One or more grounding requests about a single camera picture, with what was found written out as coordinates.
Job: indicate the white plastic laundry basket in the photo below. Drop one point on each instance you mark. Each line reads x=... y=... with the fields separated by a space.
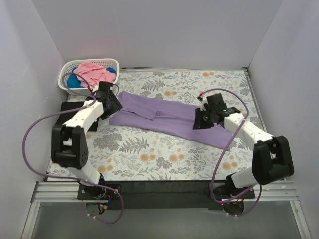
x=68 y=67

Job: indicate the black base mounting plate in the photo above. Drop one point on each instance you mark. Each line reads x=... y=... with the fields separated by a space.
x=159 y=194

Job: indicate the pink t-shirt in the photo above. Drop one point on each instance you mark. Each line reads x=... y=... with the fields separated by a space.
x=90 y=74

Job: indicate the purple t-shirt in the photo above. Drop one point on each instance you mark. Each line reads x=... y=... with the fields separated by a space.
x=169 y=117

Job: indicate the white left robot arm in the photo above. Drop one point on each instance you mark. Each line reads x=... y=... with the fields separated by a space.
x=68 y=142

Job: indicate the folded black t-shirt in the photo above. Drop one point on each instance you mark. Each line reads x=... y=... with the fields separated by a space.
x=65 y=117

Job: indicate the floral patterned tablecloth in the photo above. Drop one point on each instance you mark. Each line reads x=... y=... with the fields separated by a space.
x=126 y=153

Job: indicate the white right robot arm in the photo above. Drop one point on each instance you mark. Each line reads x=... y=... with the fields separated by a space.
x=271 y=160

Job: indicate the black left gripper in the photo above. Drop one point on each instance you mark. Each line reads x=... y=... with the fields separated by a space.
x=113 y=106

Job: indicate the teal t-shirt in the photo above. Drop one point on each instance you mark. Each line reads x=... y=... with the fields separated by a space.
x=73 y=82

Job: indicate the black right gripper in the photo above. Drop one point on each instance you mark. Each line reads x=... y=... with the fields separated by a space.
x=202 y=122

